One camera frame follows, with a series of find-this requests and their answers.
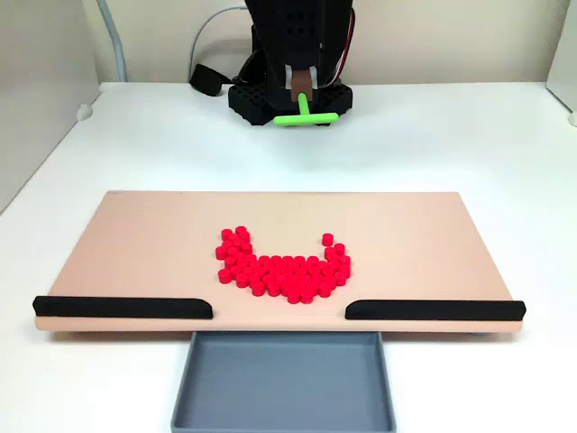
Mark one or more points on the brown tool holder block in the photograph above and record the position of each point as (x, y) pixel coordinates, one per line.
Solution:
(301, 83)

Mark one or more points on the green T-shaped pusher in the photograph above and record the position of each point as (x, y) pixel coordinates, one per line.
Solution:
(306, 118)

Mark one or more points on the pile of red granules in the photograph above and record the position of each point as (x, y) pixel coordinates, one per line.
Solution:
(288, 273)

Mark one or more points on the grey shallow tray container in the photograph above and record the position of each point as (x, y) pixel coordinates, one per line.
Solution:
(281, 379)

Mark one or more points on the single red cylindrical granule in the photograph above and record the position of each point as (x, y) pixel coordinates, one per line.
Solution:
(327, 238)

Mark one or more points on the white curved pipe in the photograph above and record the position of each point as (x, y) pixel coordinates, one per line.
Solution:
(117, 40)

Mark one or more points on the beige flat board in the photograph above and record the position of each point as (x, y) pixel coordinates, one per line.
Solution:
(135, 243)

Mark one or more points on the black foam edge strip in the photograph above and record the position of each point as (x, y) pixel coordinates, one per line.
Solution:
(435, 310)
(121, 306)

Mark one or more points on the small white corner bracket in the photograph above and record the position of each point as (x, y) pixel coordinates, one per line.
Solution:
(84, 112)

